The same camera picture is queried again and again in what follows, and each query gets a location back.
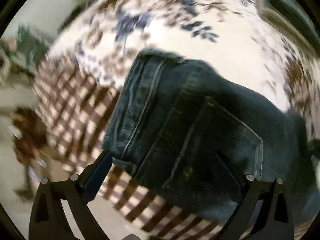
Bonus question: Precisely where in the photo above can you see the dark blue denim jeans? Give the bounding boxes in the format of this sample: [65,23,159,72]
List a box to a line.
[103,50,319,225]

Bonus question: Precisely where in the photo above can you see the dark red brown clothes pile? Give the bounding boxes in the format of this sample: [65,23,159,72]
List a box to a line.
[11,107,47,165]

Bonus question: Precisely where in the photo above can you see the white shelf with green trays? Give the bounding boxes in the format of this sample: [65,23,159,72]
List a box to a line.
[1,24,53,81]

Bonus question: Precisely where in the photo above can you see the floral white brown blanket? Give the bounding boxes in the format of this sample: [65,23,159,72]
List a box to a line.
[34,0,319,239]

